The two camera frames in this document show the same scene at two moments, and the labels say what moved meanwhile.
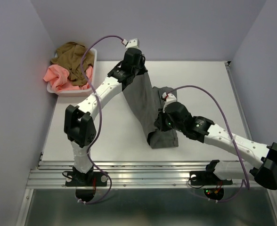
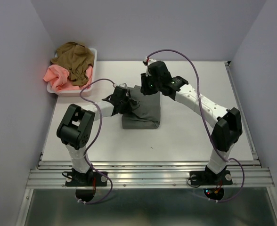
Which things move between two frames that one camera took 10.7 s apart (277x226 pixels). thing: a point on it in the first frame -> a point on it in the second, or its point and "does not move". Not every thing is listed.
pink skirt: [58, 76] does not move
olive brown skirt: [69, 55] does not move
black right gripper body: [165, 124] -> [150, 86]
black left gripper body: [139, 69] -> [126, 107]
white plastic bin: [78, 92] does not move
